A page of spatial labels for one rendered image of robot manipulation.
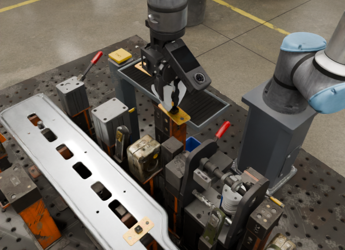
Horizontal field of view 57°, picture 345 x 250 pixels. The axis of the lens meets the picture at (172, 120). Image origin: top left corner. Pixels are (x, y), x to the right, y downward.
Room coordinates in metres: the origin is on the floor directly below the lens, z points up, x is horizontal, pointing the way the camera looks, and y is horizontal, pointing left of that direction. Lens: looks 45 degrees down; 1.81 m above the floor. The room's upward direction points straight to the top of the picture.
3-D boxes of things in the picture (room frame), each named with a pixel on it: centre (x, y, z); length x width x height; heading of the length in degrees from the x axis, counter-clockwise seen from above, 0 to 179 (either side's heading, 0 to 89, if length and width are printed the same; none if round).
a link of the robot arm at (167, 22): (0.57, 0.01, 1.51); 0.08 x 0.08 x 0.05
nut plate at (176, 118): (0.56, 0.00, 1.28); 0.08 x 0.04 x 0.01; 39
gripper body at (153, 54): (0.58, 0.01, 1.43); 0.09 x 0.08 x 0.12; 39
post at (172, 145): (0.61, 0.00, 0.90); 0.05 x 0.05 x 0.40; 44
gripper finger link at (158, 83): (0.55, 0.02, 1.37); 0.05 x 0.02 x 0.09; 129
